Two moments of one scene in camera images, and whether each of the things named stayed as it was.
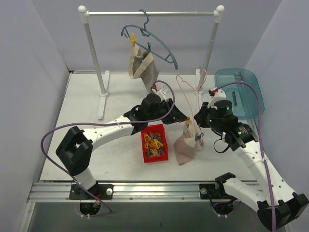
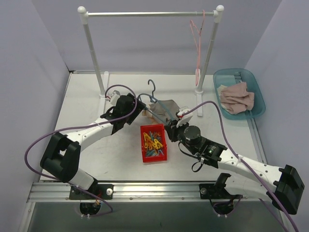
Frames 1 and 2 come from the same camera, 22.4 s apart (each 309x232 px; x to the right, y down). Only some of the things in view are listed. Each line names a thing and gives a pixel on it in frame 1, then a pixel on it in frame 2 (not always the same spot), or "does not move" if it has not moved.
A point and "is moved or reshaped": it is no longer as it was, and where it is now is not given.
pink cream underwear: (185, 145) is moved or reshaped
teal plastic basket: (243, 96) does not move
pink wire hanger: (198, 93) to (196, 34)
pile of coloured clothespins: (153, 144) does not move
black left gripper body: (169, 110) to (137, 109)
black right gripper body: (205, 116) to (170, 130)
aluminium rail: (61, 192) does not move
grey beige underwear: (142, 65) is moved or reshaped
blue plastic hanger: (146, 32) is moved or reshaped
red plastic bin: (154, 143) does not move
